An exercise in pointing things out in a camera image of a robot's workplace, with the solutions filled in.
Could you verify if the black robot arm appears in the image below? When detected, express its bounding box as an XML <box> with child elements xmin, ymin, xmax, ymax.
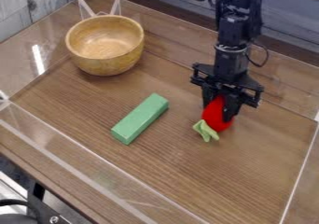
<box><xmin>192</xmin><ymin>0</ymin><xmax>265</xmax><ymax>122</ymax></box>

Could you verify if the red plush strawberry toy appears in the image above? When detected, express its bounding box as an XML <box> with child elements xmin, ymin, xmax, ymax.
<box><xmin>193</xmin><ymin>95</ymin><xmax>234</xmax><ymax>142</ymax></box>

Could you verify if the clear acrylic tray wall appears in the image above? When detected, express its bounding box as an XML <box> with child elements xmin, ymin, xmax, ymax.
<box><xmin>0</xmin><ymin>0</ymin><xmax>319</xmax><ymax>224</ymax></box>

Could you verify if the wooden bowl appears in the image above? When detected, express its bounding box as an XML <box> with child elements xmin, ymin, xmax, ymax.
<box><xmin>66</xmin><ymin>15</ymin><xmax>145</xmax><ymax>77</ymax></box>

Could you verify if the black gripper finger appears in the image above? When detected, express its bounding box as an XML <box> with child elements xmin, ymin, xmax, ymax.
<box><xmin>202</xmin><ymin>85</ymin><xmax>217</xmax><ymax>106</ymax></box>
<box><xmin>224</xmin><ymin>93</ymin><xmax>242</xmax><ymax>122</ymax></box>

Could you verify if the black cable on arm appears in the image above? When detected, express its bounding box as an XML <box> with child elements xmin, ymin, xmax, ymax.
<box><xmin>245</xmin><ymin>40</ymin><xmax>272</xmax><ymax>69</ymax></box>

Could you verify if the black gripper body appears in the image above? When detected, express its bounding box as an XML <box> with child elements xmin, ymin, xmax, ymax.
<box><xmin>192</xmin><ymin>45</ymin><xmax>265</xmax><ymax>107</ymax></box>

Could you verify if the green rectangular block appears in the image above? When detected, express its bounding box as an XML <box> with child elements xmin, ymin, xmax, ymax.
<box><xmin>111</xmin><ymin>93</ymin><xmax>170</xmax><ymax>145</ymax></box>

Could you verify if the black stand under table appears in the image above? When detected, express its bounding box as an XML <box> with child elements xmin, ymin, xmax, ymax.
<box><xmin>0</xmin><ymin>180</ymin><xmax>85</xmax><ymax>224</ymax></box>

